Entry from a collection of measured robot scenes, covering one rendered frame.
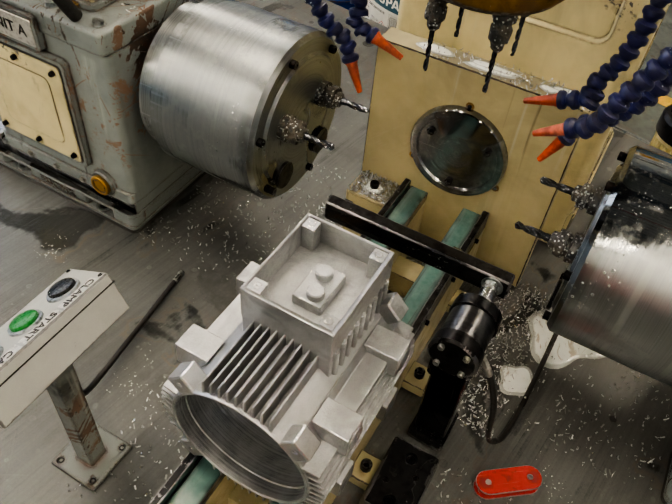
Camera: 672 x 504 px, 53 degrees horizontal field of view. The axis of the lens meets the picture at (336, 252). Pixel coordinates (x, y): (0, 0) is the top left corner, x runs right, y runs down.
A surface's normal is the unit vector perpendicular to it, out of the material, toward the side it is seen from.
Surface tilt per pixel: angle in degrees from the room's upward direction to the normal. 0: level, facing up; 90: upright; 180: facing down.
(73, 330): 63
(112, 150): 89
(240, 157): 88
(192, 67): 47
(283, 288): 0
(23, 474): 0
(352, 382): 0
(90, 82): 89
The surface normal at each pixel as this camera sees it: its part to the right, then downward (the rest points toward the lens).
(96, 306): 0.80, 0.05
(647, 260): -0.31, -0.01
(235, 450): 0.37, -0.49
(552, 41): -0.50, 0.61
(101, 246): 0.07, -0.68
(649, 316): -0.45, 0.39
